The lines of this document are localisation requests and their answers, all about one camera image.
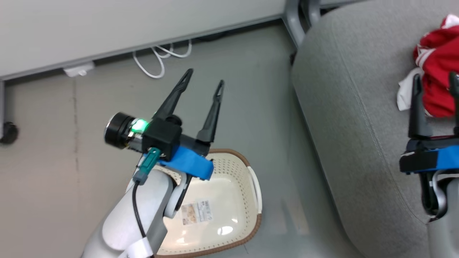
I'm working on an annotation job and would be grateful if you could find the blue left camera mount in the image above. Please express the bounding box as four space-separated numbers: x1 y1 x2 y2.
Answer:
158 145 214 181

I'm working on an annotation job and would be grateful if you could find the grey curved partition leg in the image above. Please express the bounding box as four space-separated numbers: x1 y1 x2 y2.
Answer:
301 0 322 26
283 0 309 48

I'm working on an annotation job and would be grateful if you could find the cream perforated laundry basket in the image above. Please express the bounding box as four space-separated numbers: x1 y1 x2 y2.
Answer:
126 149 263 258

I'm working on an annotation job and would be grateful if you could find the red garment with white stripe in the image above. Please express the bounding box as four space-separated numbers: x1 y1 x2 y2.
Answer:
396 45 459 119

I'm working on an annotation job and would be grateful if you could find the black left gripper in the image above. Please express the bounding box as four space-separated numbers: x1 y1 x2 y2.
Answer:
104 68 226 156

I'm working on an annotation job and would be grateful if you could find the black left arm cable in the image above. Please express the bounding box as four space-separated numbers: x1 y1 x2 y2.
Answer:
132 147 161 239

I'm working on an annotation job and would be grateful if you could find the small white partition panel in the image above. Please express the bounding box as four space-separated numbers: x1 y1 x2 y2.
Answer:
317 0 370 8

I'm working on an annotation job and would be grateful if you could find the white floor cable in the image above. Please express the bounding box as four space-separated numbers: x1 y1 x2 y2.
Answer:
132 39 193 79

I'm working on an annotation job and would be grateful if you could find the white paper cable tag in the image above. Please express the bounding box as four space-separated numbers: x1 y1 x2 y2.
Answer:
126 238 154 258

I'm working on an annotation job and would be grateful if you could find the white plastic floor adapter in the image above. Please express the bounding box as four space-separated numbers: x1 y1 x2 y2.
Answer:
63 61 95 78

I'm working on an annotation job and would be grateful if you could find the blue right camera mount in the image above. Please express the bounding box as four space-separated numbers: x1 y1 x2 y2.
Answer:
399 145 459 175

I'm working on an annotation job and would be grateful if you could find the grey fabric sofa seat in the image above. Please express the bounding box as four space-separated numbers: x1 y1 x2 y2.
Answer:
291 0 459 258

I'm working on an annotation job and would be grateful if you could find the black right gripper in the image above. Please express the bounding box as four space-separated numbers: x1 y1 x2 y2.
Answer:
403 72 459 153

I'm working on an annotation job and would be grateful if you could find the printed basket sticker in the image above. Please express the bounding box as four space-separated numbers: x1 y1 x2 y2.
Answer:
180 200 213 226

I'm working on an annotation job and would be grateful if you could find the large white partition panel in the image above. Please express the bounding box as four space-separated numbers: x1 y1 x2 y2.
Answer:
0 0 289 81

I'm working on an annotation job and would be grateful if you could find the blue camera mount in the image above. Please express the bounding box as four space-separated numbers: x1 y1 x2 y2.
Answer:
158 145 214 181
399 145 459 175

